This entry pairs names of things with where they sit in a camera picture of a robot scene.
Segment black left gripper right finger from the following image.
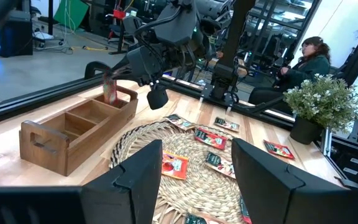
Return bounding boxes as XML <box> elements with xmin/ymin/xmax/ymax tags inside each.
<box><xmin>231</xmin><ymin>138</ymin><xmax>358</xmax><ymax>224</ymax></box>

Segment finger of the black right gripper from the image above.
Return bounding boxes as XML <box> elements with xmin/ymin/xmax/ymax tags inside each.
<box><xmin>106</xmin><ymin>57</ymin><xmax>132</xmax><ymax>78</ymax></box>
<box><xmin>146</xmin><ymin>82</ymin><xmax>169</xmax><ymax>111</ymax></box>

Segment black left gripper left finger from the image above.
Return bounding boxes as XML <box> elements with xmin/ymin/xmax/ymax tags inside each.
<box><xmin>0</xmin><ymin>139</ymin><xmax>163</xmax><ymax>224</ymax></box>

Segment orange Ahmad tea packet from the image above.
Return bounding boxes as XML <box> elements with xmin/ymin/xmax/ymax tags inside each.
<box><xmin>161</xmin><ymin>151</ymin><xmax>190</xmax><ymax>180</ymax></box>

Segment wooden compartment tea box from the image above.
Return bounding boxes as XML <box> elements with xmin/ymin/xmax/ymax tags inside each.
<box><xmin>19</xmin><ymin>85</ymin><xmax>139</xmax><ymax>177</ymax></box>

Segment green board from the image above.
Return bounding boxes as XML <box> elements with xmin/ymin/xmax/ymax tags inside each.
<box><xmin>53</xmin><ymin>0</ymin><xmax>90</xmax><ymax>30</ymax></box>

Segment round woven straw placemat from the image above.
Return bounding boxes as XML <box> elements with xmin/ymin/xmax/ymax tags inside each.
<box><xmin>109</xmin><ymin>120</ymin><xmax>251</xmax><ymax>224</ymax></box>

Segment potted plant with white flowers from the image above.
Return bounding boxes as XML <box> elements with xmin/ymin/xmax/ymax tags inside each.
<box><xmin>283</xmin><ymin>73</ymin><xmax>358</xmax><ymax>146</ymax></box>

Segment person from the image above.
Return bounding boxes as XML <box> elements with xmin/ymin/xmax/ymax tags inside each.
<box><xmin>249</xmin><ymin>35</ymin><xmax>332</xmax><ymax>106</ymax></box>

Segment black arch handle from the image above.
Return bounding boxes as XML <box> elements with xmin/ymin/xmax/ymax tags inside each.
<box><xmin>84</xmin><ymin>61</ymin><xmax>111</xmax><ymax>80</ymax></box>

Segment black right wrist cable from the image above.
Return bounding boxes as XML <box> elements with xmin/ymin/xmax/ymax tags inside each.
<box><xmin>134</xmin><ymin>6</ymin><xmax>167</xmax><ymax>85</ymax></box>

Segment yellow floor cable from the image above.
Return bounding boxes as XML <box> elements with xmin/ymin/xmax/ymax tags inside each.
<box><xmin>70</xmin><ymin>45</ymin><xmax>109</xmax><ymax>52</ymax></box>

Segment black metal shelving frame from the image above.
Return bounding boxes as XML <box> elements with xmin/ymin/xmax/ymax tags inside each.
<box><xmin>244</xmin><ymin>0</ymin><xmax>321</xmax><ymax>75</ymax></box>

